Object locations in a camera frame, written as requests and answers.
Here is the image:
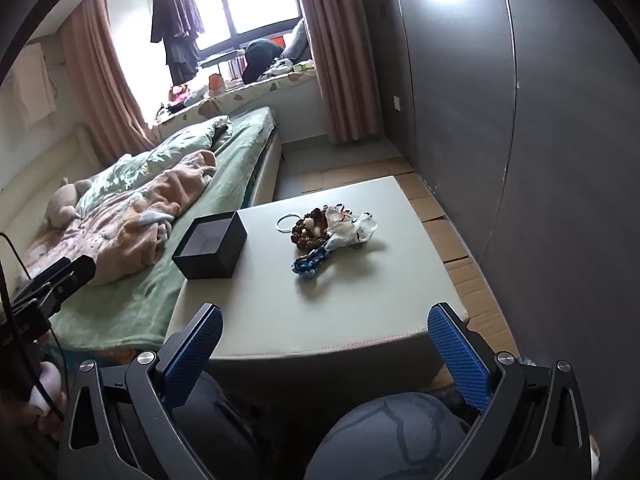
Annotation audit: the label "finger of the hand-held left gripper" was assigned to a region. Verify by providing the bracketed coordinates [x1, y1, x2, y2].
[15, 254, 97, 311]

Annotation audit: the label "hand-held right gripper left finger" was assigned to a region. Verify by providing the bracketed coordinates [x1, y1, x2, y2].
[60, 303, 224, 480]

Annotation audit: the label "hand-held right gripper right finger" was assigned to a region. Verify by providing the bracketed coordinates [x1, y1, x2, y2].
[426, 303, 593, 480]

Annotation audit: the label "black box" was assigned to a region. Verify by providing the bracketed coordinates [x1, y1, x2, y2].
[171, 211, 249, 281]

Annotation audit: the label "blue bead bracelet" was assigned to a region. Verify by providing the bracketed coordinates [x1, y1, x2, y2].
[291, 244, 334, 279]

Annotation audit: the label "white plastic bag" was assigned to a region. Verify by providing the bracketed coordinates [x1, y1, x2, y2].
[322, 210, 379, 252]

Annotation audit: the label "person's left hand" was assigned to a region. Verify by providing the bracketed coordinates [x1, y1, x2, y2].
[25, 342, 69, 441]

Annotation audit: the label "person's left leg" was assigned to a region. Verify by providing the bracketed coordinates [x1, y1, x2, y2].
[189, 369, 273, 480]

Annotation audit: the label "person's leg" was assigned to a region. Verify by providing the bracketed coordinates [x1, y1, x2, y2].
[189, 369, 273, 480]
[304, 391, 472, 480]

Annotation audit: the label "beige plush toy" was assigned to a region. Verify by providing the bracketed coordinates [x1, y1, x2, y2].
[44, 177, 94, 227]

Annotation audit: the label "pink fleece blanket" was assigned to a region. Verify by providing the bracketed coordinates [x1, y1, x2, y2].
[22, 150, 219, 287]

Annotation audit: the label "cardboard floor sheets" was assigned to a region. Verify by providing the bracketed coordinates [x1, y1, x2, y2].
[299, 156, 522, 392]

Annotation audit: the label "white low table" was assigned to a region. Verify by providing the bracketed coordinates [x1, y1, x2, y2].
[165, 175, 471, 406]

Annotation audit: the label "person's right leg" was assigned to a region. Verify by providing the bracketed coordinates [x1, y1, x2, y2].
[304, 391, 472, 480]

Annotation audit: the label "pale green floral quilt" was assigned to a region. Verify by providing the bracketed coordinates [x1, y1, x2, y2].
[75, 115, 234, 217]

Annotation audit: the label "white bed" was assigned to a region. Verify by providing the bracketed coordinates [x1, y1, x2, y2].
[0, 105, 284, 358]

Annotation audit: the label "pink curtain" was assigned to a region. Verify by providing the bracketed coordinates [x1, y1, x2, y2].
[59, 0, 157, 169]
[289, 0, 382, 147]

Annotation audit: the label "green bed sheet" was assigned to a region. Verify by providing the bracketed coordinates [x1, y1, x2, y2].
[50, 107, 278, 353]

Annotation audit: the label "heap of colourful toys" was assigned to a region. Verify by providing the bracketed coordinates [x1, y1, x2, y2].
[156, 82, 212, 117]

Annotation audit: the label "grey wardrobe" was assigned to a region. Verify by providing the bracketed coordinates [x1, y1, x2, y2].
[360, 0, 640, 411]

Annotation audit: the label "printed window seat cushion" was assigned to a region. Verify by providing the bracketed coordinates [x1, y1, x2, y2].
[151, 66, 319, 137]

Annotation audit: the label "dark hanging clothes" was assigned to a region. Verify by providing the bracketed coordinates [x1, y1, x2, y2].
[149, 0, 207, 87]

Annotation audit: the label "black bag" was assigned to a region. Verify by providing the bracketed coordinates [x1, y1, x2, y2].
[242, 37, 287, 84]

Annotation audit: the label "grey pillow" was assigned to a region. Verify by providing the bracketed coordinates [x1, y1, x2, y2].
[280, 17, 314, 64]

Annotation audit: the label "black cable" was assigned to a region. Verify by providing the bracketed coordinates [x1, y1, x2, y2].
[0, 232, 69, 423]

